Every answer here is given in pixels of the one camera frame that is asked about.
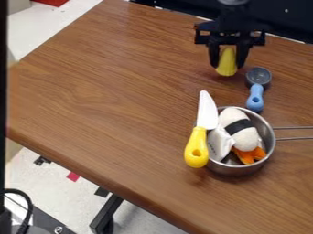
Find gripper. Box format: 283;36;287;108
193;5;268;70

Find yellow toy corn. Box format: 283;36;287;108
215;46;240;77

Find white toy sushi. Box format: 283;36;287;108
217;107;264;153

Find white packet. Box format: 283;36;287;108
206;122;238;163

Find silver pot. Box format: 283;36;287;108
202;105;313;177

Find orange toy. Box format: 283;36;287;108
232;146;268;165

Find blue handled toy scoop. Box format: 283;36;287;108
244;67;273;113

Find yellow handled toy knife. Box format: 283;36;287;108
183;90;221;169

